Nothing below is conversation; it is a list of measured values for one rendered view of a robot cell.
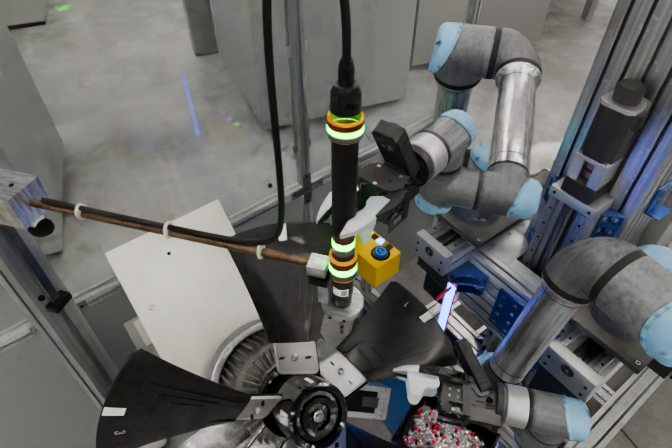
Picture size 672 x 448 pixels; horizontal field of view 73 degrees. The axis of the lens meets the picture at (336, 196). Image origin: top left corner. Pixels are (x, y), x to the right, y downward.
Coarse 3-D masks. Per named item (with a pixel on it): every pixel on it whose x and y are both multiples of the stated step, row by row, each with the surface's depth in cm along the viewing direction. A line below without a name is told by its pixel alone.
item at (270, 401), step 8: (256, 400) 81; (264, 400) 82; (272, 400) 83; (248, 408) 83; (264, 408) 84; (272, 408) 85; (240, 416) 84; (248, 416) 85; (256, 416) 86; (264, 416) 87
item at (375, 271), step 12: (360, 240) 135; (372, 240) 135; (384, 240) 135; (360, 252) 132; (372, 252) 132; (396, 252) 132; (360, 264) 133; (372, 264) 129; (384, 264) 129; (396, 264) 134; (372, 276) 131; (384, 276) 133
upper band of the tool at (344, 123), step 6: (330, 114) 54; (360, 114) 54; (330, 120) 52; (336, 120) 55; (342, 120) 55; (348, 120) 55; (354, 120) 55; (360, 120) 52; (342, 126) 51; (348, 126) 51; (354, 126) 51; (354, 132) 52; (348, 144) 53
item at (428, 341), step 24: (384, 312) 103; (408, 312) 104; (360, 336) 99; (384, 336) 99; (408, 336) 99; (432, 336) 101; (360, 360) 94; (384, 360) 94; (408, 360) 96; (432, 360) 97; (456, 360) 100
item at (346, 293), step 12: (348, 72) 48; (336, 84) 50; (348, 84) 49; (336, 96) 49; (348, 96) 49; (360, 96) 50; (336, 108) 50; (348, 108) 50; (360, 108) 51; (336, 288) 72; (348, 288) 71; (336, 300) 74; (348, 300) 74
